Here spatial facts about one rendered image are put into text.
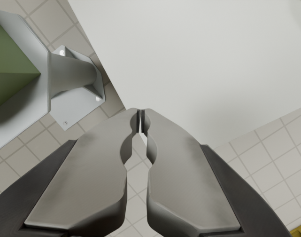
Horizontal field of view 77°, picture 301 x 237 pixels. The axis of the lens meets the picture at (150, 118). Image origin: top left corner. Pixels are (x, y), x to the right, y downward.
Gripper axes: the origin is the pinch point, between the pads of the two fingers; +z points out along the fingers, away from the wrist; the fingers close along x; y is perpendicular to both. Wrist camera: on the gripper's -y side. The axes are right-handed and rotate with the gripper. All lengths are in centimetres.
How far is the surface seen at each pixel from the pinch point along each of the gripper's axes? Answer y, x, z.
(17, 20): -0.7, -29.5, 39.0
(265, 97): 7.7, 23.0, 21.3
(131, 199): 126, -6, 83
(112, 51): 1.4, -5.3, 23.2
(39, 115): 20.3, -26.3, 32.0
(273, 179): 107, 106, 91
